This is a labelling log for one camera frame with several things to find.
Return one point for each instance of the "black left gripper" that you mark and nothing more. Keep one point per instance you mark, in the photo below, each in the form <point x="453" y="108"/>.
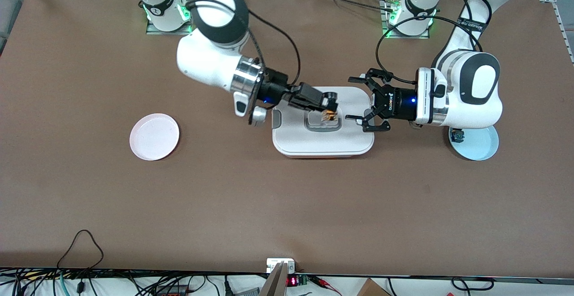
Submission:
<point x="400" y="103"/>

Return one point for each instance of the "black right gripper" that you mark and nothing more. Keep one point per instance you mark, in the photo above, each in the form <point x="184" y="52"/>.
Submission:
<point x="276" y="87"/>

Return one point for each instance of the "orange and black switch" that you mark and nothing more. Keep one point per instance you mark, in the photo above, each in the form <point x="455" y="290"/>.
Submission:
<point x="329" y="115"/>

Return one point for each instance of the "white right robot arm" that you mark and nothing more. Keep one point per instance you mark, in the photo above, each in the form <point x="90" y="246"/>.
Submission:
<point x="202" y="63"/>

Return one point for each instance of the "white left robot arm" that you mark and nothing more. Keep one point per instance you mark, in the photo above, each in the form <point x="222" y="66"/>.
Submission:
<point x="457" y="107"/>

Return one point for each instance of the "white lidded container grey latches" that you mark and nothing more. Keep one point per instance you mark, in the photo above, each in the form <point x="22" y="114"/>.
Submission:
<point x="314" y="145"/>

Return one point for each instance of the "light blue round plate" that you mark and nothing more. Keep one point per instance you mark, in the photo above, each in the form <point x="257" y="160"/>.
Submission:
<point x="480" y="145"/>

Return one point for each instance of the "pink round plate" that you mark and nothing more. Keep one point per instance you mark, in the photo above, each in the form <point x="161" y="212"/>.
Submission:
<point x="152" y="139"/>

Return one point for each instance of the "small white box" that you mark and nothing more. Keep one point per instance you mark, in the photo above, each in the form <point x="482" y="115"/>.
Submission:
<point x="274" y="263"/>

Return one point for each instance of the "circuit board red digit display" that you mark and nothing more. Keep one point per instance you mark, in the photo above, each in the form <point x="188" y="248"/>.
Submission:
<point x="292" y="281"/>

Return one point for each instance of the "red clip leads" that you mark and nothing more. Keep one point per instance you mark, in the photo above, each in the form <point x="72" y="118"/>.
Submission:
<point x="325" y="283"/>

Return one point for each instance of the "grey metal bar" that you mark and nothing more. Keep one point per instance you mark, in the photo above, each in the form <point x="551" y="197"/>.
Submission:
<point x="276" y="282"/>

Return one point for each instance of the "brown cardboard box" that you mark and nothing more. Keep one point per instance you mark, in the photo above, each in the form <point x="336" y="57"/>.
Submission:
<point x="371" y="289"/>

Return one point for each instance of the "perforated metal strip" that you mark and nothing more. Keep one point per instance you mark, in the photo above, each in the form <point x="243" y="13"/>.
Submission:
<point x="563" y="22"/>

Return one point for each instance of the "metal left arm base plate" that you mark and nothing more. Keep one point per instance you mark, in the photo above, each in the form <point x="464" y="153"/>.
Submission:
<point x="403" y="36"/>

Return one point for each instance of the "blue switch with green cap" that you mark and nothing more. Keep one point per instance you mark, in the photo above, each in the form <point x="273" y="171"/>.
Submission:
<point x="457" y="137"/>

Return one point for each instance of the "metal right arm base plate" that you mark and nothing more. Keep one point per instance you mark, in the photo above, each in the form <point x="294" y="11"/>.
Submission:
<point x="154" y="30"/>

